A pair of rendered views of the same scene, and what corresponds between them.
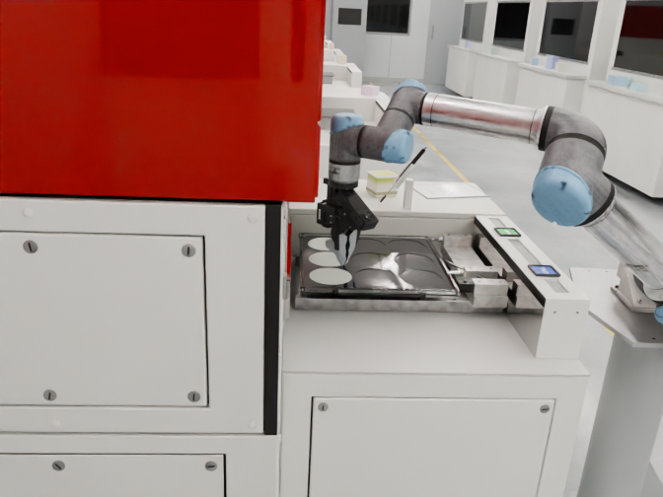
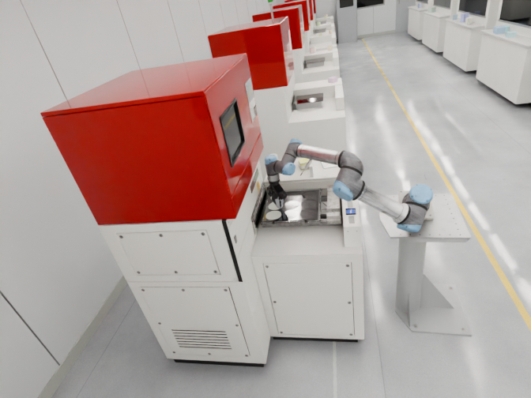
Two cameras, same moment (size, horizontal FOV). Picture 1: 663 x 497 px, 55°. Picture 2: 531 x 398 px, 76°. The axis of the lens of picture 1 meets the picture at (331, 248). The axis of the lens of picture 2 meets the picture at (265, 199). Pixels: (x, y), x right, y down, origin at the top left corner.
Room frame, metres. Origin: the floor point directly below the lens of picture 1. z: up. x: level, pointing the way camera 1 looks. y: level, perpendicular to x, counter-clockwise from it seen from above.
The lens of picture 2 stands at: (-0.31, -0.54, 2.09)
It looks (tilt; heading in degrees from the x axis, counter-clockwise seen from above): 31 degrees down; 19
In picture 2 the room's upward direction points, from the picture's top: 11 degrees counter-clockwise
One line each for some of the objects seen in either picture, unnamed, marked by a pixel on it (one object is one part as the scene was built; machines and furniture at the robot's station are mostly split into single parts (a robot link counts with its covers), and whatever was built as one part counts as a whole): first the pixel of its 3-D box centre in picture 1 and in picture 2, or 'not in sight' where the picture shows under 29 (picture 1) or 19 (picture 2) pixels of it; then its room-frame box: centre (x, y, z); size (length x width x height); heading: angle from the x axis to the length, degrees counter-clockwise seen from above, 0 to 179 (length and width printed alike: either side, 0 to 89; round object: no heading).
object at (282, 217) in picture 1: (281, 239); (249, 207); (1.28, 0.11, 1.02); 0.82 x 0.03 x 0.40; 4
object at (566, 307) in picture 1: (519, 276); (350, 208); (1.45, -0.47, 0.89); 0.55 x 0.09 x 0.14; 4
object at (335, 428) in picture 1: (392, 406); (314, 253); (1.58, -0.20, 0.41); 0.97 x 0.64 x 0.82; 4
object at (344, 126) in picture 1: (346, 138); (272, 165); (1.45, -0.02, 1.21); 0.09 x 0.08 x 0.11; 63
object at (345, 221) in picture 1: (339, 203); (274, 187); (1.46, -0.02, 1.05); 0.09 x 0.08 x 0.12; 45
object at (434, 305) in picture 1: (400, 304); (301, 223); (1.37, -0.17, 0.84); 0.50 x 0.02 x 0.03; 94
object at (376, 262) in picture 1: (371, 260); (291, 204); (1.49, -0.10, 0.90); 0.34 x 0.34 x 0.01; 4
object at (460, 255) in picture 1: (470, 271); (333, 205); (1.53, -0.36, 0.87); 0.36 x 0.08 x 0.03; 4
